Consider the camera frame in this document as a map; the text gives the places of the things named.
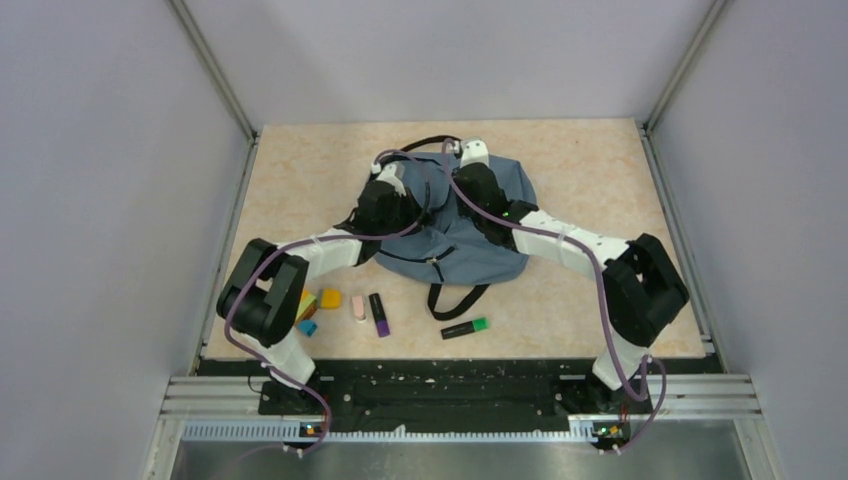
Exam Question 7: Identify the blue student backpack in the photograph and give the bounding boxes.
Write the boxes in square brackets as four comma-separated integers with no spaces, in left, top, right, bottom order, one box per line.
[373,135,537,321]

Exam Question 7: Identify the green highlighter pen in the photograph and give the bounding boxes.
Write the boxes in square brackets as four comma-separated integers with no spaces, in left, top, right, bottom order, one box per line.
[440,317,489,340]

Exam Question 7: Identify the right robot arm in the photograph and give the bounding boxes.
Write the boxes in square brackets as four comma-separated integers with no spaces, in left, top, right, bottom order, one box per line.
[441,161,690,412]

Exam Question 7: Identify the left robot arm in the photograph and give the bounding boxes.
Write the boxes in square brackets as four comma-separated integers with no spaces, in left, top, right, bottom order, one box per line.
[216,180,432,414]

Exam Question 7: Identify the pink eraser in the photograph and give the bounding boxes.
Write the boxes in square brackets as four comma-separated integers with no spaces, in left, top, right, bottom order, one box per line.
[351,295,367,323]

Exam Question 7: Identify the yellow sharpener block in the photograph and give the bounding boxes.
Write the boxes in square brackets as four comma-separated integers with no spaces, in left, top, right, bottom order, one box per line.
[318,288,343,310]

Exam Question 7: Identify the purple highlighter pen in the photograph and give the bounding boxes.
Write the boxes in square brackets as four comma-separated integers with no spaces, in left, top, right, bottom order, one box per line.
[368,293,391,338]

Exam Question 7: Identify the orange yellow sticky notes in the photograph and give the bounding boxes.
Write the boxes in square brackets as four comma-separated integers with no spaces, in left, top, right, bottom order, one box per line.
[295,290,318,323]

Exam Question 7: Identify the blue small block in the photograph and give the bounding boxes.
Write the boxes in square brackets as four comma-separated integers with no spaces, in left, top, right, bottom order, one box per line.
[296,319,318,338]

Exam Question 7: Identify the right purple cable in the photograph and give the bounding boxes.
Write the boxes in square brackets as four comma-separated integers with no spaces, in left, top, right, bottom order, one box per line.
[440,137,668,455]

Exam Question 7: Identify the purple cable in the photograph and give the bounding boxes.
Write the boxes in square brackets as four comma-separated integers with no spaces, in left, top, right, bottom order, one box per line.
[223,148,432,458]
[440,137,668,455]

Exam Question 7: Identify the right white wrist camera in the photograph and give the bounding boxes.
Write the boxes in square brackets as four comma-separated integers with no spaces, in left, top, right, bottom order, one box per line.
[459,137,490,168]

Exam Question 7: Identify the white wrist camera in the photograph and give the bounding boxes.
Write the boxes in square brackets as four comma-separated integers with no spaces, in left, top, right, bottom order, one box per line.
[371,162,407,196]
[459,137,490,168]

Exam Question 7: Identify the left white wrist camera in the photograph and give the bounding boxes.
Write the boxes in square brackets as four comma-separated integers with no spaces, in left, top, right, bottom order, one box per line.
[371,162,407,196]

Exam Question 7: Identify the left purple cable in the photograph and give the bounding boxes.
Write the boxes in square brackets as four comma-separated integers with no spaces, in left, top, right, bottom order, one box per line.
[223,148,432,458]

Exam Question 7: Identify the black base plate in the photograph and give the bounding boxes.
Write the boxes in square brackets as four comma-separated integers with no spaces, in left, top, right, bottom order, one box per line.
[195,356,723,435]

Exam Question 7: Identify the aluminium frame rail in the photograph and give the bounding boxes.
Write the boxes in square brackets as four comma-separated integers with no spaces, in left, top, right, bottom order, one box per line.
[143,372,782,479]

